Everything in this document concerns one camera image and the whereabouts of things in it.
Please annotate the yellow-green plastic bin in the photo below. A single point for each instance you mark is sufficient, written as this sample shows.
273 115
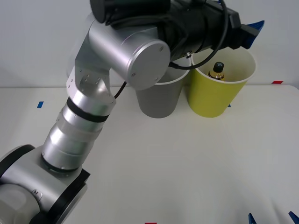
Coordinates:
210 98

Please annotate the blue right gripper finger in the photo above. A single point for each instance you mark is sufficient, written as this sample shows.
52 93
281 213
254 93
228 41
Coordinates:
251 219
294 219

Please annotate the grey plastic bin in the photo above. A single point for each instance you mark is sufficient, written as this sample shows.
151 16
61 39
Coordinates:
158 100

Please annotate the yellow bottle with black cap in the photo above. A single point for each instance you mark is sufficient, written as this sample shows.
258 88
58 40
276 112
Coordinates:
217 72

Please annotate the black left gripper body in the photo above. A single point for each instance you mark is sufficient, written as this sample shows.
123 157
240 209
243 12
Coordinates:
231 37

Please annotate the silver and black left arm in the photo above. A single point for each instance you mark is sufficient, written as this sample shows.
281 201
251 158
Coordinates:
121 49

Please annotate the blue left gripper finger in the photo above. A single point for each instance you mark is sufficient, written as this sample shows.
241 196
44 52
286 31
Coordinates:
253 31
219 1

